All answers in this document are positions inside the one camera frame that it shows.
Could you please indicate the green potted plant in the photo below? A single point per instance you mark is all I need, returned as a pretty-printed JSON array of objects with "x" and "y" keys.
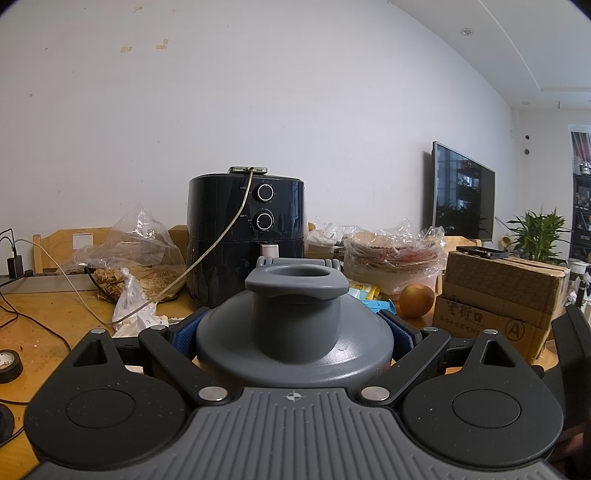
[{"x": 538, "y": 235}]

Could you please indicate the cardboard box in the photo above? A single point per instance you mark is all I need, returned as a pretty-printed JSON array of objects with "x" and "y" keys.
[{"x": 498, "y": 295}]

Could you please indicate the black tape roll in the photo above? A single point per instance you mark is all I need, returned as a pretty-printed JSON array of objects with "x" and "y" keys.
[{"x": 9, "y": 367}]

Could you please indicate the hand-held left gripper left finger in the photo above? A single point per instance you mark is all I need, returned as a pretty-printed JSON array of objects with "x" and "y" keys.
[{"x": 185, "y": 339}]

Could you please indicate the clear bag with brown contents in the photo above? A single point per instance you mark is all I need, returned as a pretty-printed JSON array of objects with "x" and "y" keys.
[{"x": 138, "y": 240}]

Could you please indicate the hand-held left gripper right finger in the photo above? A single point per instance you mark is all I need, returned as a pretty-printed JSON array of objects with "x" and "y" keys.
[{"x": 400, "y": 331}]

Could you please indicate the small white plastic bag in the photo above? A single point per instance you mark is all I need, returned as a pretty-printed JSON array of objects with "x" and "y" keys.
[{"x": 129, "y": 300}]

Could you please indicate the black air fryer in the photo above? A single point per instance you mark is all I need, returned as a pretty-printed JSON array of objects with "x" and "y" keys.
[{"x": 217, "y": 217}]

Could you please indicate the blue snack packet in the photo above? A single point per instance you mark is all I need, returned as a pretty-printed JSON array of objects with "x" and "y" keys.
[{"x": 376, "y": 306}]

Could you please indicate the grey metal bar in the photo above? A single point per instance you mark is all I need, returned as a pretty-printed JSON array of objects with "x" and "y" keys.
[{"x": 46, "y": 282}]

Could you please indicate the cluttered shelf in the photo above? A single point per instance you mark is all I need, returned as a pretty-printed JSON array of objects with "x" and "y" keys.
[{"x": 581, "y": 194}]

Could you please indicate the smartphone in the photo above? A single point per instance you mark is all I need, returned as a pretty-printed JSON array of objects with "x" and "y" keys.
[{"x": 247, "y": 170}]

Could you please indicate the flat television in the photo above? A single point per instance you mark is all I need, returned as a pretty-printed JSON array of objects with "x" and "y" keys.
[{"x": 461, "y": 194}]

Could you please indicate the clear shaker bottle grey lid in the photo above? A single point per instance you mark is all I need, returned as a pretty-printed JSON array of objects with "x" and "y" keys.
[{"x": 295, "y": 341}]

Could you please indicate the black power adapter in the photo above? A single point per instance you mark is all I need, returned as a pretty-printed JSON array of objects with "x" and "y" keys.
[{"x": 14, "y": 266}]

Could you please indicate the yellow snack packet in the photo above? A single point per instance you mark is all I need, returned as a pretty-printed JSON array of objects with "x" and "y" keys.
[{"x": 362, "y": 290}]

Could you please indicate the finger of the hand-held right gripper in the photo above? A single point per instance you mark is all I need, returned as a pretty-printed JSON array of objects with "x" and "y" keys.
[{"x": 575, "y": 355}]

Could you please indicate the round yellow-red fruit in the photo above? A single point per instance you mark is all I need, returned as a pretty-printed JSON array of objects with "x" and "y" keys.
[{"x": 417, "y": 301}]

